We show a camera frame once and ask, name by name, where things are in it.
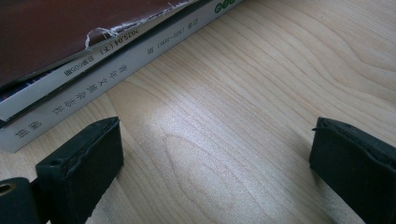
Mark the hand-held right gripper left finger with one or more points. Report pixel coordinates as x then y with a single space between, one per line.
81 174

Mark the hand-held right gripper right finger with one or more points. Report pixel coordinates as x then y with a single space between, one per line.
355 174

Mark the purple cover magazine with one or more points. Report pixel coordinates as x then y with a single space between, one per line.
93 87

